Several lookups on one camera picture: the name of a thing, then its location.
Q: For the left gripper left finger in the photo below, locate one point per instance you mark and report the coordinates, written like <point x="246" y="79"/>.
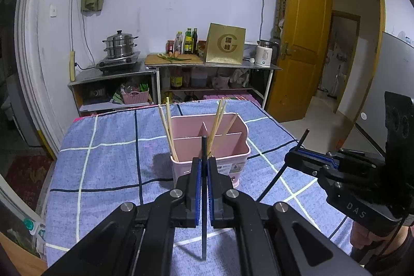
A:
<point x="137" y="240"/>

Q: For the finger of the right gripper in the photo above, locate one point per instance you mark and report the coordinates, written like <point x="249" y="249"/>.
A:
<point x="305" y="167"/>
<point x="314" y="157"/>

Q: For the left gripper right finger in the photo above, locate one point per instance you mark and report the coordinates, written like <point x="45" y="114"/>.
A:
<point x="273" y="239"/>

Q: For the black chopstick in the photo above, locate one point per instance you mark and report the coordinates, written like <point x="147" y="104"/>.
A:
<point x="204" y="194"/>
<point x="284" y="165"/>

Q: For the wooden chopstick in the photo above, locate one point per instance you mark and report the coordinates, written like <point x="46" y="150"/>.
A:
<point x="171" y="127"/>
<point x="228" y="128"/>
<point x="165" y="118"/>
<point x="221" y="117"/>
<point x="215" y="125"/>

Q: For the metal kitchen shelf table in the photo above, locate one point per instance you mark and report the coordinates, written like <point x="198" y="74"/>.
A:
<point x="214" y="77"/>

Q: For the person's right hand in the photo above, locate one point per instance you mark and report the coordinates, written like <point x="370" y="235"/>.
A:
<point x="361" y="237"/>

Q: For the pink chopstick basket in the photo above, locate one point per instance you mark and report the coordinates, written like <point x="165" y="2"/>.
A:
<point x="226" y="142"/>

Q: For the blue checked tablecloth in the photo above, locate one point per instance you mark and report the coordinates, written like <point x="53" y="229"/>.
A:
<point x="111" y="159"/>

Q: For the white electric kettle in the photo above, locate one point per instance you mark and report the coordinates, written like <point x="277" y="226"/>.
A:
<point x="267" y="53"/>

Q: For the yellow wooden door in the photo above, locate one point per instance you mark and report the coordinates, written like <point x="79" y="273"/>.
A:
<point x="303" y="48"/>

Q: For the gold cardboard box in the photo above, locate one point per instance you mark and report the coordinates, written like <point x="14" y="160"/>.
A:
<point x="225" y="44"/>

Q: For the pink storage basket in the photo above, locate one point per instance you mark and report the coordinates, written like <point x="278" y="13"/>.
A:
<point x="135" y="97"/>

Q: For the low metal side table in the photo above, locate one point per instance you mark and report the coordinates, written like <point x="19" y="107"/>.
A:
<point x="98" y="92"/>

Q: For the dark sauce bottle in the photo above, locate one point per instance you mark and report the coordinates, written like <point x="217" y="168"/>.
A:
<point x="194" y="40"/>

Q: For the wooden cutting board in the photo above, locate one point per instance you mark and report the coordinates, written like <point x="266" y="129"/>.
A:
<point x="164" y="59"/>

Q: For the green oil bottle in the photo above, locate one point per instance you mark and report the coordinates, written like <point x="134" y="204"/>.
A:
<point x="188" y="44"/>

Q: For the clear plastic bottle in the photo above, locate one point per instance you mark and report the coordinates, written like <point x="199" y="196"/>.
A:
<point x="178" y="43"/>

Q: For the red sauce jar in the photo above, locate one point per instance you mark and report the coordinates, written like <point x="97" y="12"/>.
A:
<point x="170" y="46"/>

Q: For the stainless steel steamer pot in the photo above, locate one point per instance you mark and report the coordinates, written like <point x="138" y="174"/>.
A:
<point x="119" y="45"/>

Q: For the yellow power strip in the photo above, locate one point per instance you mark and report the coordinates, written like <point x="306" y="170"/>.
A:
<point x="72" y="73"/>

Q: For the white wall switch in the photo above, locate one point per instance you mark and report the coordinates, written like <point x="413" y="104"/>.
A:
<point x="53" y="11"/>

